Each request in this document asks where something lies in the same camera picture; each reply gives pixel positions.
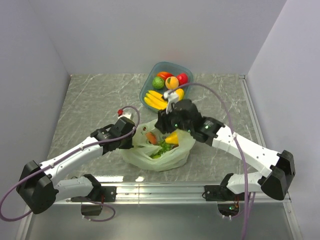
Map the green round fruit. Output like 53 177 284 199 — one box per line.
152 76 165 90

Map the pale green plastic bag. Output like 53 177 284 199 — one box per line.
118 119 196 172

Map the yellow mango in tray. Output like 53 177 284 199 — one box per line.
175 88 185 101

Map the teal plastic tray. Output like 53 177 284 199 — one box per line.
139 61 194 112

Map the yellow pear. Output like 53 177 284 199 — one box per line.
164 131 179 145

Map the red apple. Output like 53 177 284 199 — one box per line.
176 72 189 86

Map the orange round fruit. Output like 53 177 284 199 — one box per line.
165 76 179 90

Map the green grape bunch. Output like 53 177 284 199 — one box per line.
155 141 174 156

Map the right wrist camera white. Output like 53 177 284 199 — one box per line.
163 90 179 114

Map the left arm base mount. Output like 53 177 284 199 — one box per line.
70 186 117 222

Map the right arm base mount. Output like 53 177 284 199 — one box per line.
203 172 251 218

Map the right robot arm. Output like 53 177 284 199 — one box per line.
155 99 296 202

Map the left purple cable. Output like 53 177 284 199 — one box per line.
0 105 141 222

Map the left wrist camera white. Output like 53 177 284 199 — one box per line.
117 109 133 122

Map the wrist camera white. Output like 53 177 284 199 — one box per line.
117 109 133 122
163 90 179 114

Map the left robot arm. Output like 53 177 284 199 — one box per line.
16 113 136 214

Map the yellow banana bunch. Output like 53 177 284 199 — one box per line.
142 90 168 110

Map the red orange mango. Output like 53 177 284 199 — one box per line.
156 71 174 81

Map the pink orange peach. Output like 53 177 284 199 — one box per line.
145 132 158 145

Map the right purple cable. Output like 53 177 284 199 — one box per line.
169 82 256 240

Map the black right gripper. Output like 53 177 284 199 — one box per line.
154 103 193 135

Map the green fruit in bag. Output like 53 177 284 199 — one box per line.
150 155 161 159

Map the purple cable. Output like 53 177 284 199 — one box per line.
169 82 256 240
0 105 141 222

